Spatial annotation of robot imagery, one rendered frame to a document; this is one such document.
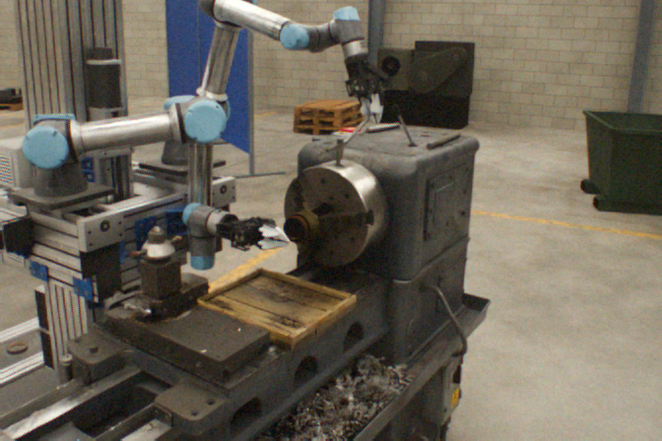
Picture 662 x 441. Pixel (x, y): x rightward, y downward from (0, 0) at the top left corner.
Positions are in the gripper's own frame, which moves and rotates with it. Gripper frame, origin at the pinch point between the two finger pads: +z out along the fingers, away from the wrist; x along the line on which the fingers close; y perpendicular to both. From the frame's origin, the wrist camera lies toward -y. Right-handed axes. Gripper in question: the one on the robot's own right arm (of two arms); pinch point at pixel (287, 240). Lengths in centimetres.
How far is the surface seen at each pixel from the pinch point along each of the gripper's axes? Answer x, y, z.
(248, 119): -44, -377, -350
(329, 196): 7.7, -22.6, -2.1
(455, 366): -65, -77, 25
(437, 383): -69, -67, 23
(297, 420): -53, 2, 8
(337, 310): -17.4, -4.2, 15.1
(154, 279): -2.3, 37.5, -9.3
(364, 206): 7.4, -22.6, 10.4
